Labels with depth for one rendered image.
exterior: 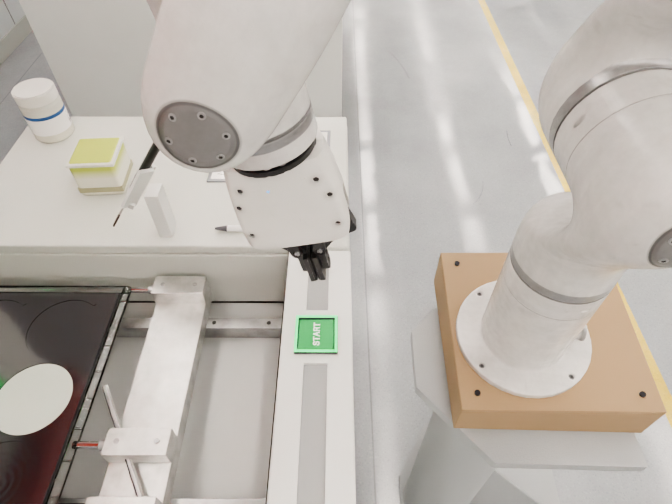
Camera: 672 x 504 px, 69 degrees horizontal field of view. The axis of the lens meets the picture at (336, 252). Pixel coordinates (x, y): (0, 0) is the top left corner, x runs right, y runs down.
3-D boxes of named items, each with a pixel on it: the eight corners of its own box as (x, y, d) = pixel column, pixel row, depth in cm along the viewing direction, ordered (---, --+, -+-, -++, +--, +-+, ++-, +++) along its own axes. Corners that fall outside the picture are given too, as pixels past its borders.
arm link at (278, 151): (195, 155, 37) (211, 185, 39) (308, 135, 36) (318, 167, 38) (214, 95, 42) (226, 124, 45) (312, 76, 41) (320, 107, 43)
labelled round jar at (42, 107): (29, 144, 91) (3, 98, 83) (44, 122, 95) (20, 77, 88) (67, 144, 91) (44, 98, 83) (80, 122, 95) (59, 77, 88)
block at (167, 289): (155, 303, 77) (150, 292, 75) (160, 286, 80) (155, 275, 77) (206, 303, 77) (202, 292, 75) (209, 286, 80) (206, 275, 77)
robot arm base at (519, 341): (578, 289, 77) (630, 208, 62) (600, 407, 65) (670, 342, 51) (455, 276, 79) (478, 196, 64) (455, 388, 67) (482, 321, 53)
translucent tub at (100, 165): (80, 197, 81) (63, 165, 76) (92, 168, 86) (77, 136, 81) (126, 196, 81) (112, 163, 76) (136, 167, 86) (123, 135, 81)
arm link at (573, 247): (595, 219, 61) (701, 35, 42) (662, 355, 50) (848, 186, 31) (498, 224, 61) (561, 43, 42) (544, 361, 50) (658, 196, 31)
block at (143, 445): (108, 462, 61) (99, 454, 59) (116, 435, 64) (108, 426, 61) (171, 463, 61) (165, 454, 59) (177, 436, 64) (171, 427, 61)
